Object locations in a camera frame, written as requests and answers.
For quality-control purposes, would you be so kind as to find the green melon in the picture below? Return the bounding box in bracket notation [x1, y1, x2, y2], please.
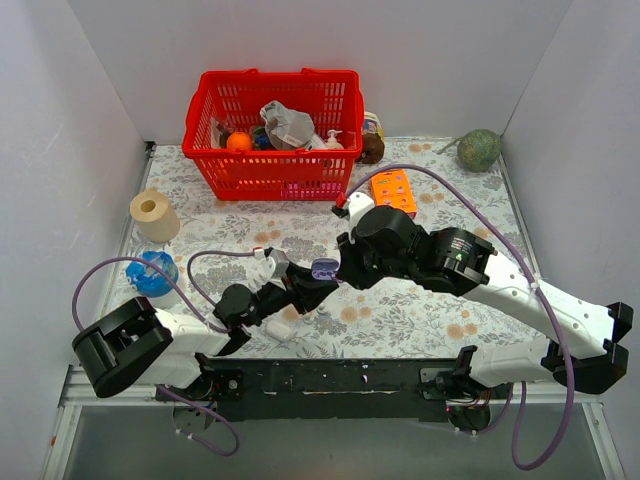
[436, 129, 502, 172]

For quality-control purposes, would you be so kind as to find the floral patterned table mat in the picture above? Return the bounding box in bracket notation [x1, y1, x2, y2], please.
[97, 135, 546, 361]

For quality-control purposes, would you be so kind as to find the orange snack box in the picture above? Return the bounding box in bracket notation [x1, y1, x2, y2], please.
[370, 169, 417, 219]

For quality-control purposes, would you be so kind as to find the grey crumpled bag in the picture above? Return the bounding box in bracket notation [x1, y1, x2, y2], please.
[260, 101, 315, 150]

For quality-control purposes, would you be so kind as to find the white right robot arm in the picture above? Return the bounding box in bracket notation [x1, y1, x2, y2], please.
[285, 206, 633, 399]

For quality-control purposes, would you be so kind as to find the blue wrapped tissue roll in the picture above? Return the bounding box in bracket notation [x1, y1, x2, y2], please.
[125, 251, 181, 309]

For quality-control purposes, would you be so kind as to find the white pump bottle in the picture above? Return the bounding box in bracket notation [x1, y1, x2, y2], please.
[325, 129, 344, 149]

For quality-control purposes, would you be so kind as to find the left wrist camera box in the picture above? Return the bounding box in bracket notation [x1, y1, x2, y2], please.
[253, 247, 289, 288]

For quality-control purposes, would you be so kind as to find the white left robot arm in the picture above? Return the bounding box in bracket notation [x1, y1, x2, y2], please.
[72, 277, 338, 400]

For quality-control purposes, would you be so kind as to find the white earbud charging case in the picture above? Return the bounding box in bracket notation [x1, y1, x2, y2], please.
[265, 320, 294, 342]

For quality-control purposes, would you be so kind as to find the orange fruit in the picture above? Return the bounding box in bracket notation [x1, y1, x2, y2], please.
[226, 131, 253, 151]

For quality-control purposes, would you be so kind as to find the beige paper roll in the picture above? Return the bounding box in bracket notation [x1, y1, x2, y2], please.
[129, 187, 181, 243]

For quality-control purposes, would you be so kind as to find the dark green toy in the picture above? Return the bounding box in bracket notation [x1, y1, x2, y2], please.
[249, 125, 274, 151]

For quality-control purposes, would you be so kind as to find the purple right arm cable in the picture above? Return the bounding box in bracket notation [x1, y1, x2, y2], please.
[342, 163, 576, 471]

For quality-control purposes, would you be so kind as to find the brown jar with label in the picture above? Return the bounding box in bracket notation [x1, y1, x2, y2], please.
[356, 111, 385, 165]

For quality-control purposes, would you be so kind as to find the red plastic shopping basket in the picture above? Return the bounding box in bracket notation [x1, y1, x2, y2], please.
[182, 68, 364, 201]

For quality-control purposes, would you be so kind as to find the lavender earbud charging case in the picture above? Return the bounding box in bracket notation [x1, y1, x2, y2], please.
[311, 258, 340, 281]

